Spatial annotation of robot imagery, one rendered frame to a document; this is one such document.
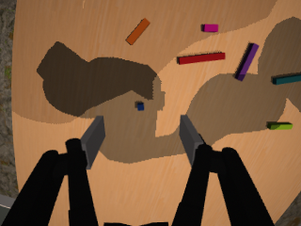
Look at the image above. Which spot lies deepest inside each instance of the short magenta block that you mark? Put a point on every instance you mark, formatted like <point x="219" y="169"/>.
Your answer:
<point x="210" y="28"/>

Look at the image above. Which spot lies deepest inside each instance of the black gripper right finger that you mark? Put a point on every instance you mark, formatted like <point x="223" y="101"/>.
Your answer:
<point x="243" y="201"/>

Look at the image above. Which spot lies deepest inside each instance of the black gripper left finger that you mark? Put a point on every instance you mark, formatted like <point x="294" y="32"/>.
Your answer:
<point x="35" y="202"/>

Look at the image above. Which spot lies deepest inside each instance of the dark red rod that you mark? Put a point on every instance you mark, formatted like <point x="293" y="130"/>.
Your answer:
<point x="201" y="58"/>

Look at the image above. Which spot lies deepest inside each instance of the orange rod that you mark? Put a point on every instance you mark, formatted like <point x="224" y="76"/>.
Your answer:
<point x="138" y="31"/>

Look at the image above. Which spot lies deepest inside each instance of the turquoise rod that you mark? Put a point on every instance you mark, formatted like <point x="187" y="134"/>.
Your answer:
<point x="287" y="79"/>

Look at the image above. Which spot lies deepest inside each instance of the lime green rod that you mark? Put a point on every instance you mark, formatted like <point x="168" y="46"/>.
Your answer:
<point x="279" y="125"/>

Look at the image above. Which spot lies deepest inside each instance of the purple rod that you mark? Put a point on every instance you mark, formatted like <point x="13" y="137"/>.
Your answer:
<point x="250" y="53"/>

